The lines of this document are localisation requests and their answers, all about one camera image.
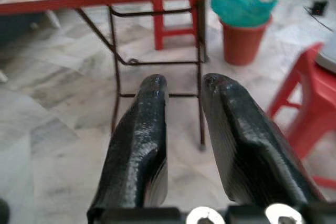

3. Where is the black low cabinet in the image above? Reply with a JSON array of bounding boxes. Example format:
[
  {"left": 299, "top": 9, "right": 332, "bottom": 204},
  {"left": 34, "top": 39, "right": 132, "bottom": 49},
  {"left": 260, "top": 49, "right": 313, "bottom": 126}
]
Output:
[{"left": 0, "top": 9, "right": 62, "bottom": 48}]

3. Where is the red plastic bucket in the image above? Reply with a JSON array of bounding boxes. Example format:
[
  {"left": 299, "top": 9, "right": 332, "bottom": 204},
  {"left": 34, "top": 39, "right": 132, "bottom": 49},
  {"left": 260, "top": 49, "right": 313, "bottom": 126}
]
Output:
[{"left": 219, "top": 16, "right": 274, "bottom": 67}]

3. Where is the black device on floor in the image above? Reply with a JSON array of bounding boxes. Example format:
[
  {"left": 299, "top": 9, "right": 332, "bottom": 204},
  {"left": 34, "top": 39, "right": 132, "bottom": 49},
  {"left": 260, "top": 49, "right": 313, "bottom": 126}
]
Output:
[{"left": 305, "top": 0, "right": 330, "bottom": 16}]

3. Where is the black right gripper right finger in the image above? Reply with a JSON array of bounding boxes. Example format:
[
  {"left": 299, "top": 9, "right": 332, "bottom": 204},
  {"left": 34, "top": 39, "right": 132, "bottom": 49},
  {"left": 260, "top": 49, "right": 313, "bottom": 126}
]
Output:
[{"left": 201, "top": 72, "right": 328, "bottom": 206}]

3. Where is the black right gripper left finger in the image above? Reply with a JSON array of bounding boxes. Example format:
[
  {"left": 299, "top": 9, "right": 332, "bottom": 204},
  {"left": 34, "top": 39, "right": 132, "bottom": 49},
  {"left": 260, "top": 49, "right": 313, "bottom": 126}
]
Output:
[{"left": 87, "top": 73, "right": 170, "bottom": 216}]

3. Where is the grey flat scale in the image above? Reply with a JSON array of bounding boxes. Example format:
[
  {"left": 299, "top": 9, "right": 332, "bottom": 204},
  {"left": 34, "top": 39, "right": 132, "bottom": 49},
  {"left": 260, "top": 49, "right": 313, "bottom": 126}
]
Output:
[{"left": 314, "top": 41, "right": 336, "bottom": 76}]

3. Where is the red plastic stool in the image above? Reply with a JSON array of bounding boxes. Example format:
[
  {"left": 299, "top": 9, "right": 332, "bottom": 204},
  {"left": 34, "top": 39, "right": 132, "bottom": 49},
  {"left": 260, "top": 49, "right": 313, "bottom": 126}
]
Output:
[
  {"left": 152, "top": 0, "right": 201, "bottom": 52},
  {"left": 266, "top": 41, "right": 336, "bottom": 201}
]

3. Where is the green plastic bin bag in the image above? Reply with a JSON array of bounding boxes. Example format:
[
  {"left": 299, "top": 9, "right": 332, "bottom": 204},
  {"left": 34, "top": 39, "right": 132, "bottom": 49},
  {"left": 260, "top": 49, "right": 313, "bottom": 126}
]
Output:
[{"left": 210, "top": 0, "right": 279, "bottom": 28}]

